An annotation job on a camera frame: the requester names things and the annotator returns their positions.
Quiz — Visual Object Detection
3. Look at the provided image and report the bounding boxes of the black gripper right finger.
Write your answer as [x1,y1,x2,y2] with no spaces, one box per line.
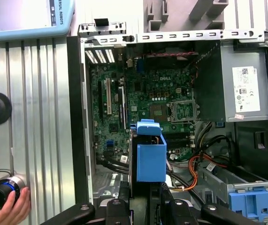
[161,184,252,225]

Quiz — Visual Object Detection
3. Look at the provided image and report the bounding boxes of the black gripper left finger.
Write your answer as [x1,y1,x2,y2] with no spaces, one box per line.
[39,180,134,225]

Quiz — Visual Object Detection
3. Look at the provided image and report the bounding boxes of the hard disk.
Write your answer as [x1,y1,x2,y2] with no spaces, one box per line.
[128,119,168,200]

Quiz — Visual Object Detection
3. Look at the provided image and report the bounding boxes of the round black tool blue ring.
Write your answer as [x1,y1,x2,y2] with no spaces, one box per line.
[0,174,28,217]

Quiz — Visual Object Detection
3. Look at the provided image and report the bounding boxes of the person's hand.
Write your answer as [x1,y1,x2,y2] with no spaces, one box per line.
[0,187,31,225]

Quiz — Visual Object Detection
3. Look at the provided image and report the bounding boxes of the blue plastic drive carrier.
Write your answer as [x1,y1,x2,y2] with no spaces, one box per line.
[227,189,268,223]

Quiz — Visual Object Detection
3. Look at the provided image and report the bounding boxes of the black RAM slot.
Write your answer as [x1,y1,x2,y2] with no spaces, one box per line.
[166,132,195,141]
[166,140,195,150]

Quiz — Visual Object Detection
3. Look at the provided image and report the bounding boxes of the grey metal drive cage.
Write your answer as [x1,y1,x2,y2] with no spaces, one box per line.
[197,161,268,225]

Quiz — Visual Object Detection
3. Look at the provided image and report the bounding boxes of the black open PC case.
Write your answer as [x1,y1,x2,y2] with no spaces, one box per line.
[67,22,268,225]

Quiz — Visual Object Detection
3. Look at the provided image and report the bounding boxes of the metal socket cover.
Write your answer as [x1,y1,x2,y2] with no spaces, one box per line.
[167,99,200,124]

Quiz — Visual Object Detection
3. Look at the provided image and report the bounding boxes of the green motherboard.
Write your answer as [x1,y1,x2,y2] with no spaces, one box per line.
[89,56,199,165]

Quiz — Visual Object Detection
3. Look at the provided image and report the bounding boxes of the grey power supply unit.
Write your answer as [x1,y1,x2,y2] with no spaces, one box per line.
[193,43,268,123]

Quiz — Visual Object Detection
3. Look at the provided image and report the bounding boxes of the grey plastic parts rack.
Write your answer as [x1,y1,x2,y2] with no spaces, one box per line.
[144,0,226,33]

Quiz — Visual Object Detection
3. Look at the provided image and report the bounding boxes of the pale blue teach pendant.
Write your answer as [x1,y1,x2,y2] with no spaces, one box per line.
[0,0,76,43]

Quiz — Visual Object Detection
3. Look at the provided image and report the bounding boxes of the orange wire bundle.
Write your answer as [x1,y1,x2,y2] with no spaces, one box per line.
[184,153,209,192]

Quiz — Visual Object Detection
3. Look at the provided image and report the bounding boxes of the black cable bundle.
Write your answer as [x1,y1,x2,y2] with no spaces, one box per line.
[98,135,234,204]

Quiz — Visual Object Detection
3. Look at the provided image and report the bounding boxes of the red black twisted fan wire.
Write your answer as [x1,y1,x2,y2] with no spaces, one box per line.
[143,52,199,59]

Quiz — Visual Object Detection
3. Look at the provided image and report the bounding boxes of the grey metal slot retainer bracket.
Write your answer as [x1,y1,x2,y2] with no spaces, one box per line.
[77,18,128,45]

